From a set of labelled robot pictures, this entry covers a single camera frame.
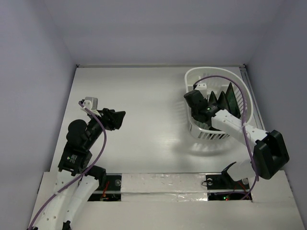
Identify silver foil tape strip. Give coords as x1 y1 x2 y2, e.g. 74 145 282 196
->
120 173 208 202

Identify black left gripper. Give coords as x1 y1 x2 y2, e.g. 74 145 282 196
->
85 107 125 148

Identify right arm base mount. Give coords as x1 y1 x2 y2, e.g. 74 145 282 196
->
201 174 250 201

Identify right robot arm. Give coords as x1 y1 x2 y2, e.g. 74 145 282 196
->
184 85 289 189

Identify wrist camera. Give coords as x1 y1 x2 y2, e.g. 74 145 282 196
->
81 97 99 115
193 82 207 98

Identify white plastic dish rack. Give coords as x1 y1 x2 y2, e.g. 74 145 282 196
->
185 67 254 141

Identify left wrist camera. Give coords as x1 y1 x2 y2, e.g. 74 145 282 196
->
81 97 99 115

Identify metal rail at right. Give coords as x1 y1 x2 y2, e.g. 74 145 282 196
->
239 67 265 129

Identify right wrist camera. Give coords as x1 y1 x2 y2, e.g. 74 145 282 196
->
193 82 207 98

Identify light green speckled plate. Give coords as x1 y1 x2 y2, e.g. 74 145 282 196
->
225 83 241 118

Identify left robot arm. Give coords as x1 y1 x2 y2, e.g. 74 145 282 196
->
28 108 126 230

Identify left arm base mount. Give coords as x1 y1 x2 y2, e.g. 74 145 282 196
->
88 173 122 202

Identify black floral square plate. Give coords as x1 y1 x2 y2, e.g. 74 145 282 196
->
208 91 219 111

